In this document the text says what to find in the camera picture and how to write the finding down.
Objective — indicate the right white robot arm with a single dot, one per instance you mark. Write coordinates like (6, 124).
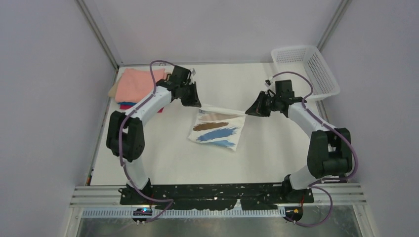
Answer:
(330, 152)

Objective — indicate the blue folded t shirt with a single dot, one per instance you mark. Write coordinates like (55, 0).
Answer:
(127, 103)

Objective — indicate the white t shirt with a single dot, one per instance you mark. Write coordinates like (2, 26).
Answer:
(218, 126)

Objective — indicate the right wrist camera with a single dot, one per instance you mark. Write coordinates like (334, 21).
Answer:
(268, 82)

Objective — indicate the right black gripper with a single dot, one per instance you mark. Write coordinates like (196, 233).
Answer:
(267, 103)

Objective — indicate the white plastic basket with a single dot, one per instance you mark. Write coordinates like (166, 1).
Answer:
(307, 60)

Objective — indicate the grey aluminium frame rail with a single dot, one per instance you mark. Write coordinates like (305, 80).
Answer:
(96, 31)

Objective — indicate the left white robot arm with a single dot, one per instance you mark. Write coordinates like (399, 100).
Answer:
(125, 136)

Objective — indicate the white slotted cable duct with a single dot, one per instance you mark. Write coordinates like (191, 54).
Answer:
(146, 212)

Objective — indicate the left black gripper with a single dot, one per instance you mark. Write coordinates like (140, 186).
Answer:
(188, 91)

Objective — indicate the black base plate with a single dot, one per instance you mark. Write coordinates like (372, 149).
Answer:
(251, 196)

